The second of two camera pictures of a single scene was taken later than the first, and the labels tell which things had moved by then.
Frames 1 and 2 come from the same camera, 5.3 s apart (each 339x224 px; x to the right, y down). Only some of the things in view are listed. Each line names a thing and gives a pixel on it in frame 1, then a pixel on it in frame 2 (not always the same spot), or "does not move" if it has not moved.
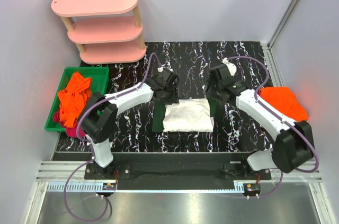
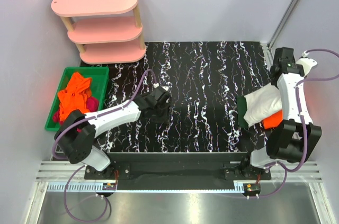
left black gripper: x=167 y=97 to x=164 y=106
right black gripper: x=213 y=95 to x=277 y=69
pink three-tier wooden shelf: x=105 y=24 does not move
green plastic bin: x=99 y=75 does not move
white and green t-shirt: x=189 y=115 to x=258 y=105
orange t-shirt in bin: x=72 y=99 does not move
